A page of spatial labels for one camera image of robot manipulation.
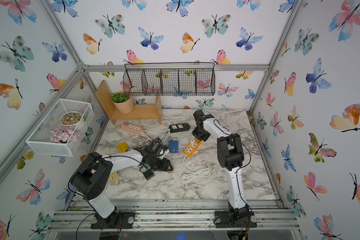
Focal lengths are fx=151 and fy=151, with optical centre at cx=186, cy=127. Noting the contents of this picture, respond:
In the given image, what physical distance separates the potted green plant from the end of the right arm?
48 cm

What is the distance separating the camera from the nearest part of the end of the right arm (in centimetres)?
78

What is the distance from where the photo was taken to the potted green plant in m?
1.03
